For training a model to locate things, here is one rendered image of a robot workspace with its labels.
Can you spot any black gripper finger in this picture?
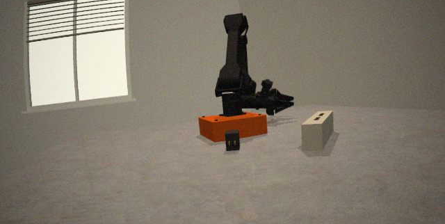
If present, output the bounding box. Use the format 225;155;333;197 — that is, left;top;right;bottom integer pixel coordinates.
277;90;293;102
275;96;293;113

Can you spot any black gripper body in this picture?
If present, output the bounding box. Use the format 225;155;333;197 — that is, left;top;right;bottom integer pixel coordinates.
253;88;277;115

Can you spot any black two-prong plug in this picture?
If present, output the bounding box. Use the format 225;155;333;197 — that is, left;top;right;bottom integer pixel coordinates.
225;130;240;151

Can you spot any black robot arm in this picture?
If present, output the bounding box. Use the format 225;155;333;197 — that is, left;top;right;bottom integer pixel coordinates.
215;13;273;117

